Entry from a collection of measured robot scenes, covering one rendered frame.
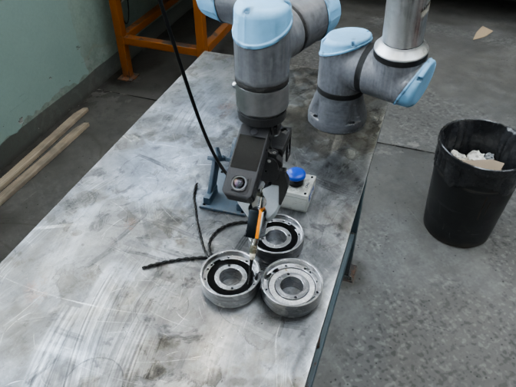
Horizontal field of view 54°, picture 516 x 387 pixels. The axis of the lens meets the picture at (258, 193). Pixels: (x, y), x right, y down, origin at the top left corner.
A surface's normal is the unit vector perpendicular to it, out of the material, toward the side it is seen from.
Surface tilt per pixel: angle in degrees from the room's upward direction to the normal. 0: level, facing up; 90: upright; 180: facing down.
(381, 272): 0
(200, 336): 0
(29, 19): 90
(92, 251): 0
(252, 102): 90
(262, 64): 90
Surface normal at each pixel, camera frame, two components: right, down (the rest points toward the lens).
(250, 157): -0.15, -0.32
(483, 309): 0.00, -0.76
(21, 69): 0.94, 0.22
